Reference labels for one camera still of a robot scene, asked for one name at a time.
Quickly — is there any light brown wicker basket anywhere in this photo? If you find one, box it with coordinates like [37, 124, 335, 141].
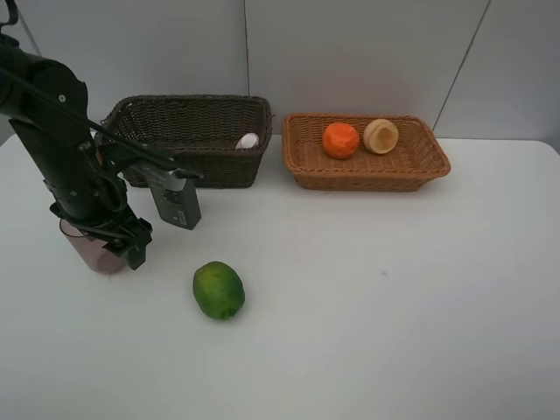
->
[282, 113, 452, 193]

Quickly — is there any dark green pump bottle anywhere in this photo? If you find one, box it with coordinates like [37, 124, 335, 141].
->
[144, 167, 201, 230]

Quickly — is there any pink bottle white cap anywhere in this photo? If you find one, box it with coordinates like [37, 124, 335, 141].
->
[235, 133, 260, 150]

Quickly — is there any red yellow peach fruit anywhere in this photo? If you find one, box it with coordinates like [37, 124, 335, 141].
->
[363, 119, 399, 155]

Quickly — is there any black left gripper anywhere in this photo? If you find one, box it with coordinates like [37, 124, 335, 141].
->
[42, 165, 152, 270]

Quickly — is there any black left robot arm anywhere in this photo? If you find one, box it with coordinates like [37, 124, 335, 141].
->
[1, 35, 152, 270]

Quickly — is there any translucent pink plastic cup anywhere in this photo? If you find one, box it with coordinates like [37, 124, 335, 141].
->
[59, 219, 125, 276]

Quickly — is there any orange tangerine fruit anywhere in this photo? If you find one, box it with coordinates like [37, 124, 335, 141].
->
[322, 122, 360, 159]

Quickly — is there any dark brown wicker basket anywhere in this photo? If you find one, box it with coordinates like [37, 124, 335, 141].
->
[101, 94, 272, 189]

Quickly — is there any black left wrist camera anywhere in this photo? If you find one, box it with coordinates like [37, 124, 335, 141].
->
[94, 131, 204, 181]

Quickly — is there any green lime fruit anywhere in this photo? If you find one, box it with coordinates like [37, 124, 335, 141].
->
[192, 261, 245, 320]

